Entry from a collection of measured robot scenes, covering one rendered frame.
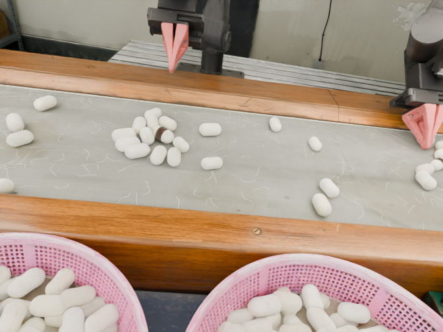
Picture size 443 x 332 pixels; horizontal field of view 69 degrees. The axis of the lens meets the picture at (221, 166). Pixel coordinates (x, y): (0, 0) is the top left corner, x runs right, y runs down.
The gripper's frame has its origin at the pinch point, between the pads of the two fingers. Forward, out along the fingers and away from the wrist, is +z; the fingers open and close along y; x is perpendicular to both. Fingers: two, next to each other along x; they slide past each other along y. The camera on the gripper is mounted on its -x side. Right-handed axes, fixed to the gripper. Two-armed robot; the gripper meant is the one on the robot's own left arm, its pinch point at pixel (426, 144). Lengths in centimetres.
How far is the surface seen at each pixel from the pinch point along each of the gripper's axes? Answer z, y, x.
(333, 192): 12.1, -22.0, -9.4
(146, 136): 5, -50, -4
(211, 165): 9.4, -39.4, -6.8
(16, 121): 5, -69, -4
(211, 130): 2.2, -39.5, -1.1
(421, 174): 7.3, -5.8, -5.7
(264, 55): -120, 4, 166
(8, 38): -112, -187, 176
